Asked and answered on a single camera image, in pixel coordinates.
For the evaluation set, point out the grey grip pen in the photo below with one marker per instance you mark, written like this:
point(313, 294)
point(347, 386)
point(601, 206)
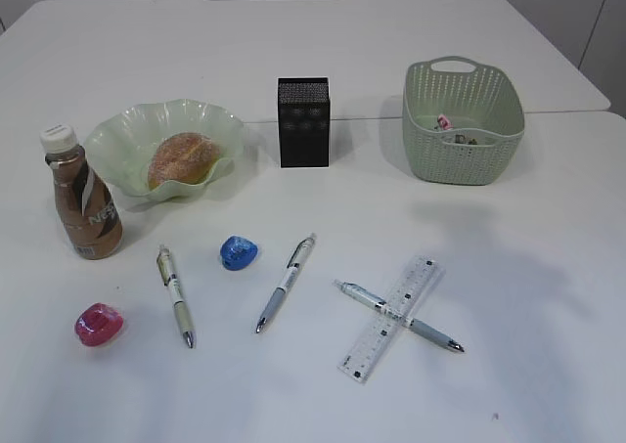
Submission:
point(294, 267)
point(413, 324)

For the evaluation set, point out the sugared bread bun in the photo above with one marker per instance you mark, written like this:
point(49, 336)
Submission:
point(185, 157)

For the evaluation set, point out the beige retractable pen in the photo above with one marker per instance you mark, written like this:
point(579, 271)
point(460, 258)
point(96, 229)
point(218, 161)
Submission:
point(169, 276)

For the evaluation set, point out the grey paper ball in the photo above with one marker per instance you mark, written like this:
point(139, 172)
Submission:
point(463, 139)

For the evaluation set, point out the pink paper ball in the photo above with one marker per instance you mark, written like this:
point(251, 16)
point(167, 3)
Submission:
point(443, 123)

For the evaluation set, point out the clear plastic ruler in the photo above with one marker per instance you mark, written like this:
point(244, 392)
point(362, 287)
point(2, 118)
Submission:
point(420, 274)

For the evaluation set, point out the green wavy glass plate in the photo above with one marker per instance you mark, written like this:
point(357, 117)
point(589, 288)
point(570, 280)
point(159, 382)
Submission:
point(121, 148)

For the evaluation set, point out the grey grip middle pen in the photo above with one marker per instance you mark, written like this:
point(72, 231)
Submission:
point(294, 267)

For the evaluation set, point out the brown coffee drink bottle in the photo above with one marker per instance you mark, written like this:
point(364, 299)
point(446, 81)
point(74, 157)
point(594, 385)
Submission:
point(83, 201)

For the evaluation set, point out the black mesh pen holder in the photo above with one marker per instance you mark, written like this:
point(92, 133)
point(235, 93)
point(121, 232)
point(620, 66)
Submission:
point(304, 108)

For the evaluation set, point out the green plastic woven basket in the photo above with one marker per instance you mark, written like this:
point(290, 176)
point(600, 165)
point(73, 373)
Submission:
point(480, 100)

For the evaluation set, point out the grey grip right pen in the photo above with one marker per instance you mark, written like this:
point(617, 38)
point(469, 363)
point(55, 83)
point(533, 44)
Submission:
point(413, 324)

